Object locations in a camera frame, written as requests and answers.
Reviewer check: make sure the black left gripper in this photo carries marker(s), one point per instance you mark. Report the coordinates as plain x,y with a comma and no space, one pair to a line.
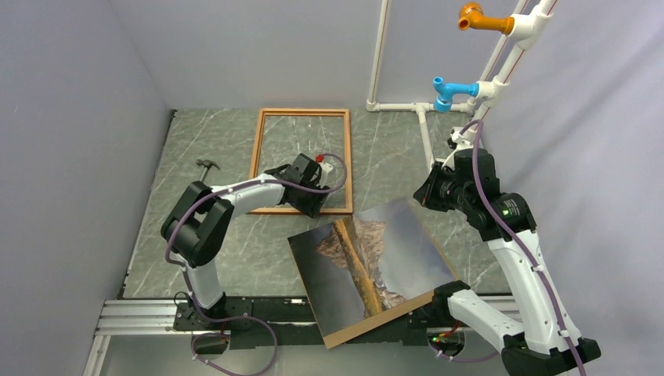
313,207

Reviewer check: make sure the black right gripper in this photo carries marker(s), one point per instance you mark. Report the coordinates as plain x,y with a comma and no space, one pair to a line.
426,194

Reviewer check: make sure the glossy mountain landscape photo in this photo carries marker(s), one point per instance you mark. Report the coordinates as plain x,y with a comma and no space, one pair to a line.
318,273

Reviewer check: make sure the wooden picture frame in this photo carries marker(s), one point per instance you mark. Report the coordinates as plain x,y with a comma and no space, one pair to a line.
310,112

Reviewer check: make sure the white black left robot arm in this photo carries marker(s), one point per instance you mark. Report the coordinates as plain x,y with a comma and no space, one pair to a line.
196,227

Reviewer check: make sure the blue pipe elbow fitting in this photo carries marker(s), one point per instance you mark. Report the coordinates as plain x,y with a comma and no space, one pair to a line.
446,91

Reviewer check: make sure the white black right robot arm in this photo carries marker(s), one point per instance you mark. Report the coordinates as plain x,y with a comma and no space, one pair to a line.
545,341

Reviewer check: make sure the orange pipe elbow fitting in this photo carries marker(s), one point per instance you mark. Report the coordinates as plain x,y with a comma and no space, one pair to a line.
471,16

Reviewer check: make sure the brown backing board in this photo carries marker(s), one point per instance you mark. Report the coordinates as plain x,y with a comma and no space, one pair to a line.
380,291

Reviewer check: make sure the white PVC pipe rack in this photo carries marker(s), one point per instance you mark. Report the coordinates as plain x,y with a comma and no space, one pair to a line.
494,79

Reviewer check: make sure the black handled claw hammer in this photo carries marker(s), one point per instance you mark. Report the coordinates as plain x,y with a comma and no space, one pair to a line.
206,166

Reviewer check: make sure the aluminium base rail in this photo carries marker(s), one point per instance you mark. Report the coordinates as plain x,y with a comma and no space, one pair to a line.
291,317

